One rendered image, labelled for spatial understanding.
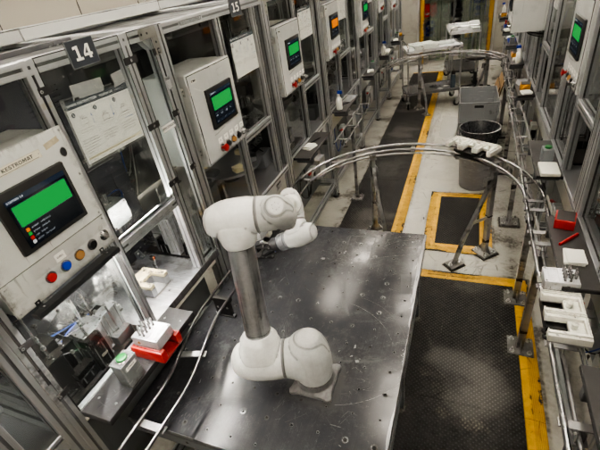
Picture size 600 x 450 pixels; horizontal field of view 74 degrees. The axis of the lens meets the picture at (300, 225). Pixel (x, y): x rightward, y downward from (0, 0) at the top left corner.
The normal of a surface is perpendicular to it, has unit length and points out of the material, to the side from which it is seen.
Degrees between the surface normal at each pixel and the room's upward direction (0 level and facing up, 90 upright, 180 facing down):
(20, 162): 90
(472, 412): 0
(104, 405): 0
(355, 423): 0
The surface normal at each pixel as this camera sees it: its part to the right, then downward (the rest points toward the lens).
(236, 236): -0.02, 0.44
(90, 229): 0.93, 0.07
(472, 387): -0.15, -0.83
